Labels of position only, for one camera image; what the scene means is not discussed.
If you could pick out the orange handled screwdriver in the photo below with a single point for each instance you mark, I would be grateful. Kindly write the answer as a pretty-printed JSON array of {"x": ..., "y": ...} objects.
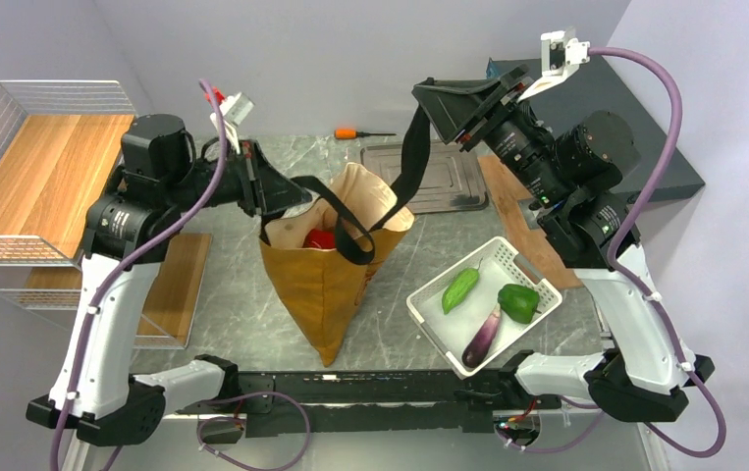
[{"x": 350, "y": 134}]

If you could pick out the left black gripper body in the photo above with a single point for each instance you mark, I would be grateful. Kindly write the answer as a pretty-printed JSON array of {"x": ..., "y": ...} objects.
[{"x": 240, "y": 183}]

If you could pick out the red snack packet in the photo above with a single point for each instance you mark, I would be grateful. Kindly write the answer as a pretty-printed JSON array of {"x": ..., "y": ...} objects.
[{"x": 319, "y": 239}]

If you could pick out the green bell pepper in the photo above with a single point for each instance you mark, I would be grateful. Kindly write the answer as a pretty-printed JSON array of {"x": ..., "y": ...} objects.
[{"x": 518, "y": 302}]

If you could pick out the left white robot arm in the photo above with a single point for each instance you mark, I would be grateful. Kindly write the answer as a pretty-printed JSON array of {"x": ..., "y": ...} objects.
[{"x": 128, "y": 229}]

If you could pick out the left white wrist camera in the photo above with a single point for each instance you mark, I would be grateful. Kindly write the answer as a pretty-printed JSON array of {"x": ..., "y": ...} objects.
[{"x": 234, "y": 109}]

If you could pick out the dark network switch box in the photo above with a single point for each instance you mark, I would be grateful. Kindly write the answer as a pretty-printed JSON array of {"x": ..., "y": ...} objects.
[{"x": 597, "y": 87}]

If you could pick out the white plastic basket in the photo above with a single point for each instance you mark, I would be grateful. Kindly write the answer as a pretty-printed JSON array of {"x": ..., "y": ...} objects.
[{"x": 499, "y": 263}]

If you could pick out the purple eggplant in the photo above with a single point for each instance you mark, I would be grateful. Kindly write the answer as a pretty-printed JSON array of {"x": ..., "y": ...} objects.
[{"x": 478, "y": 348}]

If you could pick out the silver metal tray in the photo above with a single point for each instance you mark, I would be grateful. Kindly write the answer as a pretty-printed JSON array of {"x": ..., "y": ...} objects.
[{"x": 452, "y": 181}]

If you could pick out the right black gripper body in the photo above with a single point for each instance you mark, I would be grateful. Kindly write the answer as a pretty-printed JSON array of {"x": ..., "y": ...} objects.
[{"x": 520, "y": 138}]

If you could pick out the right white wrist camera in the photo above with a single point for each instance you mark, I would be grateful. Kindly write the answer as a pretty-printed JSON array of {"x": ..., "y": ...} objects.
[{"x": 562, "y": 53}]

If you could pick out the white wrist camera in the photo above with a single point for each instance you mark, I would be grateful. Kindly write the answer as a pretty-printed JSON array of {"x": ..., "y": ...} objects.
[
  {"x": 562, "y": 53},
  {"x": 234, "y": 109}
]

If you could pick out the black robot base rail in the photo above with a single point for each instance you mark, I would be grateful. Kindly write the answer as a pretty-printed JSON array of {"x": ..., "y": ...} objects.
[{"x": 278, "y": 403}]

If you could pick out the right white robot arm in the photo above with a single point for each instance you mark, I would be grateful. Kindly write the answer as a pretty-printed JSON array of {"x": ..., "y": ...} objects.
[{"x": 572, "y": 177}]

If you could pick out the green bitter gourd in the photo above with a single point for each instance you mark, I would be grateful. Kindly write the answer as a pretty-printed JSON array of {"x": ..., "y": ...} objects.
[{"x": 459, "y": 288}]

